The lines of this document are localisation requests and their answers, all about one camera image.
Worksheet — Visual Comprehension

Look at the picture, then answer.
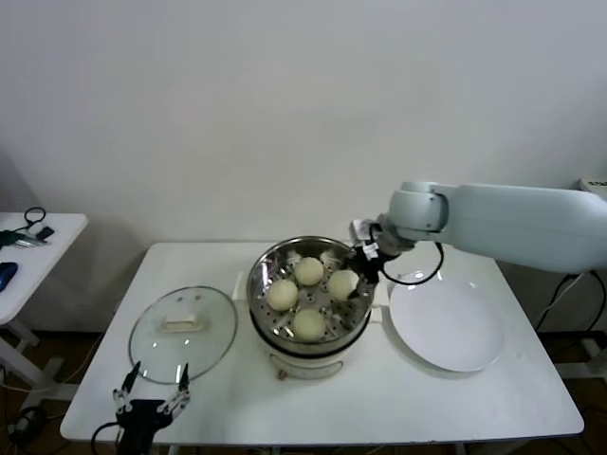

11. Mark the white wall cable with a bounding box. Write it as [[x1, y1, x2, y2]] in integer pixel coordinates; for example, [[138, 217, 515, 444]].
[[534, 272, 587, 331]]

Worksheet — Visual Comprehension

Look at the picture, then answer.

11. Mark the white steamed baozi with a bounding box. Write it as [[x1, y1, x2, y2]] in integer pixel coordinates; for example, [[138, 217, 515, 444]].
[[290, 308, 327, 343], [327, 269, 360, 301], [292, 257, 325, 287], [266, 279, 301, 313]]

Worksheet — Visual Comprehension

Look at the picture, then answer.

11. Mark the white side cabinet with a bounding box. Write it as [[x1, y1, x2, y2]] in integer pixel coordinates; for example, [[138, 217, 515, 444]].
[[579, 177, 607, 198]]

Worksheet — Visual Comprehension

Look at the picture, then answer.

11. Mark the white side table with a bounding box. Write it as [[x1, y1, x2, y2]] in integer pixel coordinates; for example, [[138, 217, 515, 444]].
[[0, 212, 89, 404]]

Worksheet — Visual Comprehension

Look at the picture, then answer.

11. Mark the cream floor cable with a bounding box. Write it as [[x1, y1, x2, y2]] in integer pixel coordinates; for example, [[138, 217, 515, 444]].
[[0, 331, 103, 394]]

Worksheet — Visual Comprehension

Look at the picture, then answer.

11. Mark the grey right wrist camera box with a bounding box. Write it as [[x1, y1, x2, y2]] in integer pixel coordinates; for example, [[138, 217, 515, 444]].
[[349, 217, 380, 247]]

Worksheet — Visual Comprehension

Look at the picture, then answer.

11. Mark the perforated steel steamer basket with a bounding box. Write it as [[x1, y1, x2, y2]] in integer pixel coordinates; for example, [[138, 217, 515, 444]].
[[231, 236, 388, 351]]

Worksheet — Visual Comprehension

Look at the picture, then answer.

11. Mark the black wall cable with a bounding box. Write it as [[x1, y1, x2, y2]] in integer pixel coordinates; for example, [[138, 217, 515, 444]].
[[535, 272, 606, 333]]

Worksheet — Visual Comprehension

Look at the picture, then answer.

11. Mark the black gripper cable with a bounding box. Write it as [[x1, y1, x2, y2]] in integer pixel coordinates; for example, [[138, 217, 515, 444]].
[[91, 420, 125, 451], [378, 241, 447, 286]]

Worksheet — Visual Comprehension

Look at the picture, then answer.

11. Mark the glass lid with cream handle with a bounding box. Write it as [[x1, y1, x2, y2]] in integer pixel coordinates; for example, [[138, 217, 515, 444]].
[[128, 285, 238, 386]]

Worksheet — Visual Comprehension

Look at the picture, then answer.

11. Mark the blue object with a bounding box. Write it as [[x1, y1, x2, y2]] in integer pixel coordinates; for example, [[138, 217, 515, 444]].
[[0, 263, 20, 293]]

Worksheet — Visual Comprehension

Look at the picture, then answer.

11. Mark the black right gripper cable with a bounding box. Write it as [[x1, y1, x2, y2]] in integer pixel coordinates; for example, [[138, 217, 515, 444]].
[[378, 241, 447, 286]]

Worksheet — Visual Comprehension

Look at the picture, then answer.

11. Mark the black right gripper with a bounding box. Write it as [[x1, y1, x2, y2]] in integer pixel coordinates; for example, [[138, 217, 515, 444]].
[[345, 247, 386, 301]]

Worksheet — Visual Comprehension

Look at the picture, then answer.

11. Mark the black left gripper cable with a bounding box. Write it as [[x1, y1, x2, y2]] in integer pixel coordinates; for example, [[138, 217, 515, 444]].
[[91, 420, 125, 451]]

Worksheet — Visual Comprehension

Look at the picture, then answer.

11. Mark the white round plate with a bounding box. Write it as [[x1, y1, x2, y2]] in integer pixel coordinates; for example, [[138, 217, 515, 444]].
[[388, 268, 506, 373]]

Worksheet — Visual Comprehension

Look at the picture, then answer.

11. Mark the black floor cable bundle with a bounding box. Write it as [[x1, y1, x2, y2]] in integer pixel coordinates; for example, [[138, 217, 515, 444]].
[[0, 407, 63, 449]]

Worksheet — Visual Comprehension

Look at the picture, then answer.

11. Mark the cream electric cooker base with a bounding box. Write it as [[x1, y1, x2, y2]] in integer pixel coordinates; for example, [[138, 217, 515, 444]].
[[249, 305, 383, 382]]

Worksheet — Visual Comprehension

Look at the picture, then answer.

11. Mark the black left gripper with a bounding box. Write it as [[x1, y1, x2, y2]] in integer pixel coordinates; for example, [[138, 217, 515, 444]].
[[111, 360, 193, 455]]

